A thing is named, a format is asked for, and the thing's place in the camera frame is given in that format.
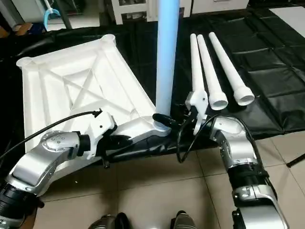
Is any white plastic table leg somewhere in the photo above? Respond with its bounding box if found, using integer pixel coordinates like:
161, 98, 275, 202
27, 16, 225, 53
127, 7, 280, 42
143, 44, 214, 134
208, 31, 256, 106
189, 33, 209, 109
196, 34, 229, 111
152, 0, 181, 131

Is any white plastic table top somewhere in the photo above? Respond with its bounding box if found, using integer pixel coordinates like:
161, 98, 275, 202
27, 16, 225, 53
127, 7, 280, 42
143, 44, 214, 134
15, 33, 172, 176

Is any black left robot foot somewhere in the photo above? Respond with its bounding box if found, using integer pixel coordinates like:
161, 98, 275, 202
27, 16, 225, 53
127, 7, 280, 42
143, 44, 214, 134
88, 213, 130, 229

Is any black robot foot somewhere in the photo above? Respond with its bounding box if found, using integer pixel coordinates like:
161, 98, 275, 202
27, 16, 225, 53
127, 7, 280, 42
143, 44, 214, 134
88, 213, 130, 229
170, 211, 197, 229

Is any black right robot foot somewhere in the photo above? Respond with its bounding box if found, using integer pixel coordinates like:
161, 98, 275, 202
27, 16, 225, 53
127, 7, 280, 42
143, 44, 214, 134
170, 211, 197, 229

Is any black work mat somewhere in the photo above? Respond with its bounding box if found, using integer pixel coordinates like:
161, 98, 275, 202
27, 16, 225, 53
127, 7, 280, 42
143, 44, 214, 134
0, 6, 305, 156

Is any white drawer cabinet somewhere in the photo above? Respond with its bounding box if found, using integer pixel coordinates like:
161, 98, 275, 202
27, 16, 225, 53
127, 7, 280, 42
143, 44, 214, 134
192, 0, 250, 14
112, 0, 192, 25

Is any light blue hanger hook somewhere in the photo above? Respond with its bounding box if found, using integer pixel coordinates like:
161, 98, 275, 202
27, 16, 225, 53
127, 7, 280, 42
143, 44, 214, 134
42, 0, 61, 31

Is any small blue box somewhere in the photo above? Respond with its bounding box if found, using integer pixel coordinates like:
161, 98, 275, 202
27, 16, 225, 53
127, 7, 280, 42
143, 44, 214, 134
11, 23, 34, 35

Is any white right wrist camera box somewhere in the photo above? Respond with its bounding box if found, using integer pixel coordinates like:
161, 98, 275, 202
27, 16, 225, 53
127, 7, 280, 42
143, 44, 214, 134
184, 91, 209, 135

